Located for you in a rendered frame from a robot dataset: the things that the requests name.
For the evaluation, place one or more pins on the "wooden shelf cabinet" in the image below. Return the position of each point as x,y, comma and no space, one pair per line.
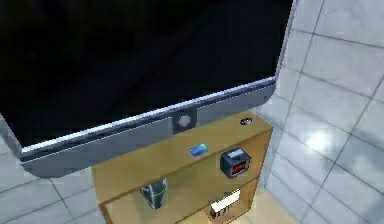
186,166

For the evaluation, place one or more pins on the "white box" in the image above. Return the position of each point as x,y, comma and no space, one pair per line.
224,204

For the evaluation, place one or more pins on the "black television set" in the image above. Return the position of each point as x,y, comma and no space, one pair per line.
133,60

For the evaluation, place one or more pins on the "small black round object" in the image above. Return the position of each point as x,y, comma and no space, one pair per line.
246,121

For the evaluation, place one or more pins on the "black alarm clock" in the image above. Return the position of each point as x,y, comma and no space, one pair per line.
235,162

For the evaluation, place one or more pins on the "blue card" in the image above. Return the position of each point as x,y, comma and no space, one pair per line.
198,150

